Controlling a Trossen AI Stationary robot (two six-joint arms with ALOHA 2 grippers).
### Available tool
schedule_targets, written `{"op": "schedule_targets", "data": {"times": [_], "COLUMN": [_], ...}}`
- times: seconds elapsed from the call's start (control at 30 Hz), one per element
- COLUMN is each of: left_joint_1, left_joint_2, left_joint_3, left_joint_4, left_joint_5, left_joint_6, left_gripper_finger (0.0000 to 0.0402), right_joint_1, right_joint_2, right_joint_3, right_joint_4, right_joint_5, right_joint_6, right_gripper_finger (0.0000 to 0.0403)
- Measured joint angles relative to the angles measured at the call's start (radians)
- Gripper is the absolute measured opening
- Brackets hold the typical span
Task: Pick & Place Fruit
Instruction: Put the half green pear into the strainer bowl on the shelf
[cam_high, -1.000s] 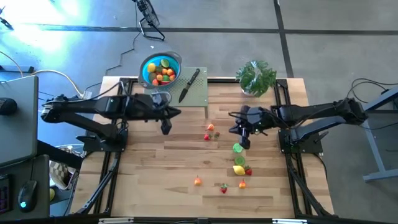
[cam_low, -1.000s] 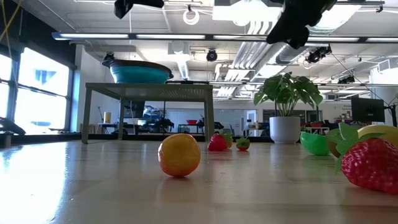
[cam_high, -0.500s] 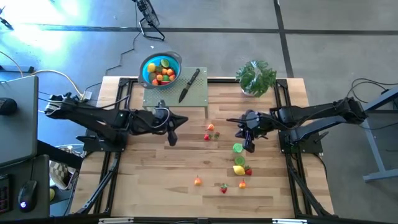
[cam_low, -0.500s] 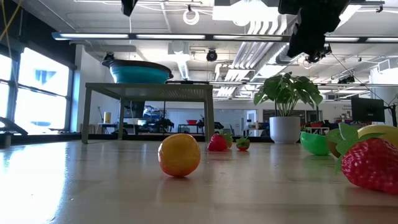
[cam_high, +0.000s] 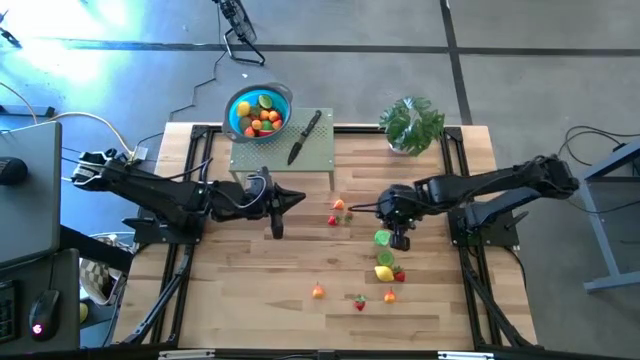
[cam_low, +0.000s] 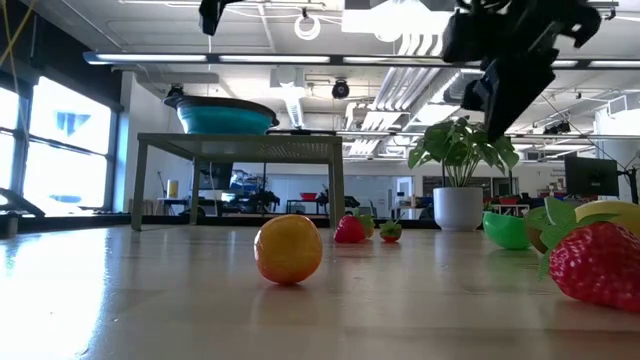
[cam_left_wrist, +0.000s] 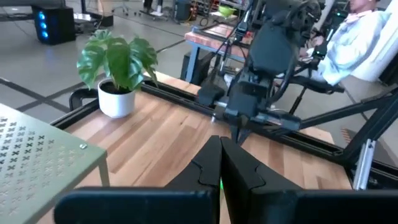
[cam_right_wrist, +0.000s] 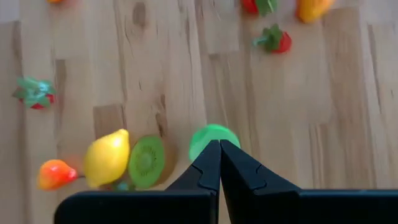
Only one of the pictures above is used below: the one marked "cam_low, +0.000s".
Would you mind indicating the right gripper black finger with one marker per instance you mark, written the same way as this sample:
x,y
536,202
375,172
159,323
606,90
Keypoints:
x,y
515,90
472,96

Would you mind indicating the blue collapsible colander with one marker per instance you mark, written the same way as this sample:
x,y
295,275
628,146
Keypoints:
x,y
225,122

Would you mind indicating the overhead LED light bar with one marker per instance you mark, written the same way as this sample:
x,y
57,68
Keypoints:
x,y
300,59

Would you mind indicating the green plant in white pot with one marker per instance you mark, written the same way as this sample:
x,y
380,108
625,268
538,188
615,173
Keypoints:
x,y
457,207

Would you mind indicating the black computer monitor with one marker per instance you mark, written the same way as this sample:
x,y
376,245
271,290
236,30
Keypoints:
x,y
592,176

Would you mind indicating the green perforated metal riser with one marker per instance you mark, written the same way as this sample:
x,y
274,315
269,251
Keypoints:
x,y
240,141

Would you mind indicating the yellow toy lemon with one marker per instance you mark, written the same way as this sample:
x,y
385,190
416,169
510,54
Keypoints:
x,y
615,210

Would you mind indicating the red toy strawberry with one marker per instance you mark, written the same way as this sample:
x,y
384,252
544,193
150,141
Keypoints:
x,y
349,231
595,265
391,234

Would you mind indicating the yellow container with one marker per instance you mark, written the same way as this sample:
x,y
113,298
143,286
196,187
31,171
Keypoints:
x,y
172,189

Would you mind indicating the large window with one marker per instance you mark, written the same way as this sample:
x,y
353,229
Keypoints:
x,y
65,125

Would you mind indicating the red bin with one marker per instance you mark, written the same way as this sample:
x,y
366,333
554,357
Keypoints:
x,y
308,196

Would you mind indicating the black ceiling camera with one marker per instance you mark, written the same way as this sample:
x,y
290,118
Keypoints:
x,y
340,89

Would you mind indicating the black aluminium table frame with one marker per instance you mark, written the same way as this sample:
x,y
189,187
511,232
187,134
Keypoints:
x,y
75,221

